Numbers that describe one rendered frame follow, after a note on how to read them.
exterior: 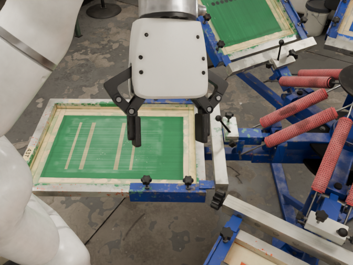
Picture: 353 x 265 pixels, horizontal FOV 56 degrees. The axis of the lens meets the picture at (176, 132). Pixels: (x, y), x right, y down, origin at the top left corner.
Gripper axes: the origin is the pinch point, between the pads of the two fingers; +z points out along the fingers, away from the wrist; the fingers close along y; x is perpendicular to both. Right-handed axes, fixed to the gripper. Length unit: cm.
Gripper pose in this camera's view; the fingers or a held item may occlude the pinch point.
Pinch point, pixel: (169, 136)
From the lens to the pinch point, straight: 45.1
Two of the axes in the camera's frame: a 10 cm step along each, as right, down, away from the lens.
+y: -9.5, 0.5, -3.0
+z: 0.1, 9.9, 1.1
